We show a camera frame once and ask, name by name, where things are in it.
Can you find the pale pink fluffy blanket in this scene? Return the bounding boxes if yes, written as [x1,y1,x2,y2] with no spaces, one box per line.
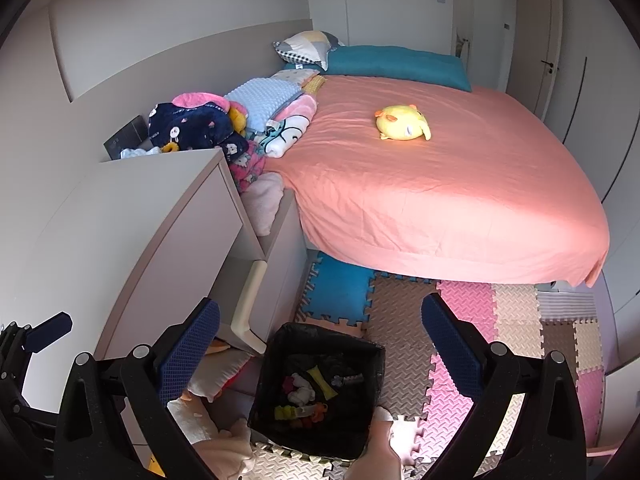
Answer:
[241,172,286,238]

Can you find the yellow snack packet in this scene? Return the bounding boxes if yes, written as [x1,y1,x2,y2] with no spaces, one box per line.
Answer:
[306,365,335,401]

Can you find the person's right leg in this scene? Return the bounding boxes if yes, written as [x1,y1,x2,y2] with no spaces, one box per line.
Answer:
[345,407,403,480]

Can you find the black trash bin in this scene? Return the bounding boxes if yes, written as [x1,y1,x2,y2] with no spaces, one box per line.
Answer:
[248,322,387,461]

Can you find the bed with pink sheet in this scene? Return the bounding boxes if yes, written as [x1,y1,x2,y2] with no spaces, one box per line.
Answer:
[262,74,611,288]

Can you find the yellow chick plush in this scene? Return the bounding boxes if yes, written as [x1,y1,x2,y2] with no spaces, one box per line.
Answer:
[375,104,432,142]

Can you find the desk drawer cabinet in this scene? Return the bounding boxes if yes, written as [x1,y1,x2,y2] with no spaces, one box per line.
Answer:
[207,149,311,356]

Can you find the white plush toy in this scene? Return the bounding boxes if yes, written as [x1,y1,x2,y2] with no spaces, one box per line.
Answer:
[287,377,317,406]

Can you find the white plush pillow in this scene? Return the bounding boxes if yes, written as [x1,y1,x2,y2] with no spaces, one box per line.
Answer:
[187,347,253,403]

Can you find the grey striped mat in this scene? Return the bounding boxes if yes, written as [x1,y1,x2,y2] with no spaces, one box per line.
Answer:
[537,290,598,321]

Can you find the pink white printed blanket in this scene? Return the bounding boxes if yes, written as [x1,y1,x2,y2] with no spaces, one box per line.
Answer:
[265,95,320,158]

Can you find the navy printed blanket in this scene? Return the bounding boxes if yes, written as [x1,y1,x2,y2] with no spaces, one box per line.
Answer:
[147,101,251,163]

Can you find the teal pillow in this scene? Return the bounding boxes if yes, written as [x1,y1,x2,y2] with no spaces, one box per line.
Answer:
[284,45,473,93]

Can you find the beige corner guard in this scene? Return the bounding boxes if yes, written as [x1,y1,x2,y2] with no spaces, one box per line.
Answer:
[232,260,268,356]

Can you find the white wardrobe door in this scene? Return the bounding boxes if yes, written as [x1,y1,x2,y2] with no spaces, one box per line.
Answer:
[452,0,518,93]

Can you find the checkered patchwork pillow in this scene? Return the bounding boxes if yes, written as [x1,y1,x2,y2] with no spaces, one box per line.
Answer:
[272,31,346,72]

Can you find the room door with black handle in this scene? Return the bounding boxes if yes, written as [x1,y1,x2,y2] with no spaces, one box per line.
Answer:
[517,0,566,121]

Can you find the foam floor mat tiles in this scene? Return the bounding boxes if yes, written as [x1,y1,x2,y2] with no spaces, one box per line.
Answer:
[292,252,608,480]

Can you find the yellow plush toy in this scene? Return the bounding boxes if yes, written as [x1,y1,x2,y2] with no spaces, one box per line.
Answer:
[227,105,249,135]

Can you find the pastel patchwork quilt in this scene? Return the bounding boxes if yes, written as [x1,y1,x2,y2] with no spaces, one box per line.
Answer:
[270,67,326,95]

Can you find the pink floral fleece blanket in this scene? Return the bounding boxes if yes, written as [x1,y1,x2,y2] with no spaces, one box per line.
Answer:
[227,140,268,196]

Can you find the light blue bubble blanket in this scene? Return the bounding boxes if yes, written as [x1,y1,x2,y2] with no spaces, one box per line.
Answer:
[223,77,303,131]

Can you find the pink plush cloth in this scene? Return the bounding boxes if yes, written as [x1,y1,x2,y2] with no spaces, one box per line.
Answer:
[171,91,231,111]

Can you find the black box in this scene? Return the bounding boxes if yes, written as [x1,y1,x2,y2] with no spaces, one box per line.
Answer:
[103,115,151,161]

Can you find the small white cloth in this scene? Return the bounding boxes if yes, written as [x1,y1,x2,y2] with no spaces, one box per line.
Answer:
[120,145,162,160]

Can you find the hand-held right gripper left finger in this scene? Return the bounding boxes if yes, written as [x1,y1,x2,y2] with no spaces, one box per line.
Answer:
[52,297,223,480]

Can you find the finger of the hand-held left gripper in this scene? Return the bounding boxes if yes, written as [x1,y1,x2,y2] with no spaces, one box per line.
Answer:
[22,311,74,356]

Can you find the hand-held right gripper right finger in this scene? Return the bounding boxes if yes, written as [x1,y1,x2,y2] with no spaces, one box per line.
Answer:
[421,292,591,480]

